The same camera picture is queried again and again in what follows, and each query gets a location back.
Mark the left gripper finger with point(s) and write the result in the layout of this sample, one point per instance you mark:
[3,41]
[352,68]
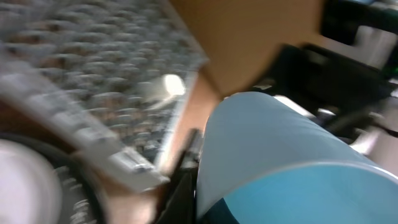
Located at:
[178,205]

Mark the blue plastic cup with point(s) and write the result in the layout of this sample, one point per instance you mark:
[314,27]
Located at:
[262,162]

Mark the white bowl with food scraps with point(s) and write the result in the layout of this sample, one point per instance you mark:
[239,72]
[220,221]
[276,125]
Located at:
[30,190]

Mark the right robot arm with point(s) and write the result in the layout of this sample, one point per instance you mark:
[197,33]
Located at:
[345,87]

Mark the grey plastic dishwasher rack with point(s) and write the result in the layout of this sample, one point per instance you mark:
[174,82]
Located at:
[110,78]

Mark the round black serving tray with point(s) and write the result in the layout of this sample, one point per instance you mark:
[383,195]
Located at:
[82,200]

